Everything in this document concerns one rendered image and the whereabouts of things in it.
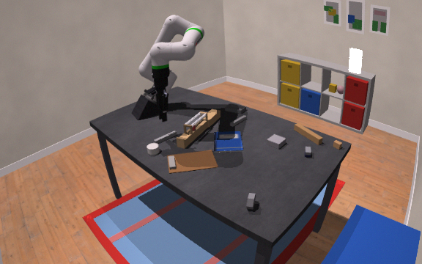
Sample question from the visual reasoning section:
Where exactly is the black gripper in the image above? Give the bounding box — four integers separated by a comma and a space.
154, 77, 169, 122

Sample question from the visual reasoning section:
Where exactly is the white short cylinder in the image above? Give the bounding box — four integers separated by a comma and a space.
147, 143, 160, 155

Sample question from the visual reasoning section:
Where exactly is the white square stick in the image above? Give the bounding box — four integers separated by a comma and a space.
230, 115, 246, 127
154, 131, 177, 143

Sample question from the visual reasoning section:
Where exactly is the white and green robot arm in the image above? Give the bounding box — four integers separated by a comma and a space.
138, 15, 204, 104

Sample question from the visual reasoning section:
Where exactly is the long tan wooden bar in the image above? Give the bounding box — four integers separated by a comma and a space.
294, 123, 323, 145

